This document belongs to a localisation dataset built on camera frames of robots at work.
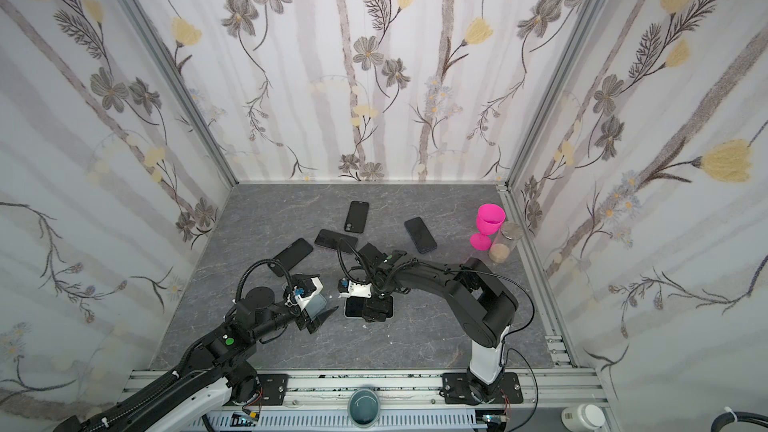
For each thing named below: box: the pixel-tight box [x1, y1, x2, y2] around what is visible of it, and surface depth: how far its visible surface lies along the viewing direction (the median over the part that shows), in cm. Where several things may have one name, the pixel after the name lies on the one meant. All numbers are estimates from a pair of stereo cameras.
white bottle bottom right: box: [561, 403, 607, 431], surface depth 64 cm
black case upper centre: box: [344, 200, 369, 234], surface depth 113 cm
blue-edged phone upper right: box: [404, 217, 438, 254], surface depth 106 cm
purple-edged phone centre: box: [314, 229, 358, 253], surface depth 106 cm
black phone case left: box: [268, 238, 314, 277], surface depth 103 cm
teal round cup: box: [348, 388, 381, 428], surface depth 73 cm
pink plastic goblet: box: [470, 203, 507, 251], surface depth 95 cm
